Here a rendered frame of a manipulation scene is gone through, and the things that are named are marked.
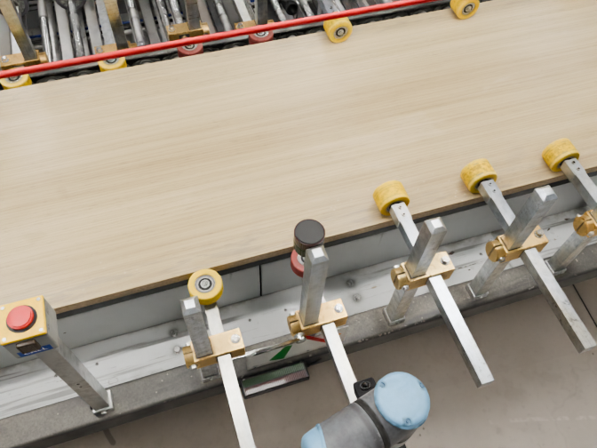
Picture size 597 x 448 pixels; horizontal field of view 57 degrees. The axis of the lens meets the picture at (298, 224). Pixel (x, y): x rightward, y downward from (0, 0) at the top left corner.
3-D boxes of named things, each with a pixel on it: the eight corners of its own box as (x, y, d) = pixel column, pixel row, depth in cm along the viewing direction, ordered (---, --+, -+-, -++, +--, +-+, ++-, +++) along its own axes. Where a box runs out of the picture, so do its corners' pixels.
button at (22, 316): (36, 328, 89) (33, 324, 88) (11, 335, 88) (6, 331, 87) (35, 306, 91) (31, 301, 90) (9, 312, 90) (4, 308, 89)
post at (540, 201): (483, 296, 153) (560, 196, 113) (472, 300, 152) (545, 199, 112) (477, 284, 155) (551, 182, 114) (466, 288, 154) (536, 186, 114)
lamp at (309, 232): (320, 291, 123) (329, 241, 105) (296, 297, 122) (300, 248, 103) (311, 268, 126) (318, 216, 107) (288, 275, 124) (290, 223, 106)
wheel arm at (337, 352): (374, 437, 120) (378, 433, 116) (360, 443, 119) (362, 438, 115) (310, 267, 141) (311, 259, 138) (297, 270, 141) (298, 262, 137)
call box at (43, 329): (61, 348, 95) (45, 332, 88) (18, 361, 93) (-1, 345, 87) (57, 313, 98) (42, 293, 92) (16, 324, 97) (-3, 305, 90)
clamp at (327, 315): (346, 324, 134) (348, 316, 129) (292, 340, 131) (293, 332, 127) (338, 304, 137) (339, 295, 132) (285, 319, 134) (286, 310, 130)
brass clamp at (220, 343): (246, 356, 129) (245, 349, 124) (188, 374, 126) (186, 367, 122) (239, 332, 132) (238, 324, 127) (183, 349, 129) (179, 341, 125)
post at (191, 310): (220, 384, 144) (201, 309, 103) (207, 388, 143) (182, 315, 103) (217, 372, 145) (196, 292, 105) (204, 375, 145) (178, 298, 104)
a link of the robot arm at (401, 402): (360, 388, 88) (409, 356, 91) (351, 410, 98) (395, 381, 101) (396, 441, 84) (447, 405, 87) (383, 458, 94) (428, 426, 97)
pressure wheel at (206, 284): (231, 296, 139) (227, 275, 129) (216, 323, 135) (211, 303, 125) (202, 284, 141) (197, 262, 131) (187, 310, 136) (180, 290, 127)
